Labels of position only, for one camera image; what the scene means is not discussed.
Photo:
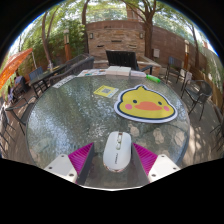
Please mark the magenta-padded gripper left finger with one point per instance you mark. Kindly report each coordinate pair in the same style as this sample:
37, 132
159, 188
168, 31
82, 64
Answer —
60, 166

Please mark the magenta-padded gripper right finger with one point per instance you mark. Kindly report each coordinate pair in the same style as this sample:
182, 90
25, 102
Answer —
163, 166

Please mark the white computer mouse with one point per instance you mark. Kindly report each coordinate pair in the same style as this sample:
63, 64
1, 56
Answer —
116, 153

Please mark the yellow duck mouse pad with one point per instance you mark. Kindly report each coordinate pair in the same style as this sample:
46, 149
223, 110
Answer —
146, 106

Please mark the dark metal chair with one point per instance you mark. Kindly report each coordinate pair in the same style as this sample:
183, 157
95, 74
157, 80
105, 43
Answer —
25, 115
218, 131

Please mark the dark mesh chair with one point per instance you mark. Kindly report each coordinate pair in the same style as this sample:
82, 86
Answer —
201, 90

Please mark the white printed strip card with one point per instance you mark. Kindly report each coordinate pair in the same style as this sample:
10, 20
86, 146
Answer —
64, 81

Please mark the green packet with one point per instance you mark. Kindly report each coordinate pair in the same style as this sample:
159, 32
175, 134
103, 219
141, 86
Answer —
153, 78

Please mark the yellow square card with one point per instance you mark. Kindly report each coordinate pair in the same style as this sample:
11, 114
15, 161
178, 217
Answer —
106, 91

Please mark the dark round table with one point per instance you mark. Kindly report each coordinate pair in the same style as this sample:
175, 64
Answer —
46, 75

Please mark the person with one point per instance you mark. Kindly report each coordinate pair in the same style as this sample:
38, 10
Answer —
17, 81

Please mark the small white blue book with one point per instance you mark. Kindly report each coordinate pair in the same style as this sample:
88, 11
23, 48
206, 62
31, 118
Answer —
138, 74

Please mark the blue-grey chair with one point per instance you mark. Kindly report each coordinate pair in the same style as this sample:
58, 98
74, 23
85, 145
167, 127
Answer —
35, 73

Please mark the dark wicker chair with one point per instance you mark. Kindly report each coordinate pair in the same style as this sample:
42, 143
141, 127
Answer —
78, 60
76, 69

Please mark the colourful printed leaflet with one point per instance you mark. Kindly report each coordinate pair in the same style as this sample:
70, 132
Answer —
92, 72

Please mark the dark slatted chair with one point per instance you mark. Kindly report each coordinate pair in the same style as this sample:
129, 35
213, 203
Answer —
175, 65

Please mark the orange parasol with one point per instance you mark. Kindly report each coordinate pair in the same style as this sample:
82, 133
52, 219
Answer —
13, 65

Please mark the black slatted armchair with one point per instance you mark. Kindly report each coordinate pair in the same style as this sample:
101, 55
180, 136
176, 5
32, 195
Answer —
121, 58

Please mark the tree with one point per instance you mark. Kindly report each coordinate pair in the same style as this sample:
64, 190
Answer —
45, 40
148, 36

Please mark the grey wall box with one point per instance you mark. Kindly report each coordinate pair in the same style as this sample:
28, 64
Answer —
156, 53

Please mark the wooden lamp post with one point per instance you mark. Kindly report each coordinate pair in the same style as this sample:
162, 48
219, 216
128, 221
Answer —
67, 46
186, 55

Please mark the wall lamp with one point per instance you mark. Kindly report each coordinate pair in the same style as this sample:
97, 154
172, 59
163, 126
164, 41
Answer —
141, 35
91, 35

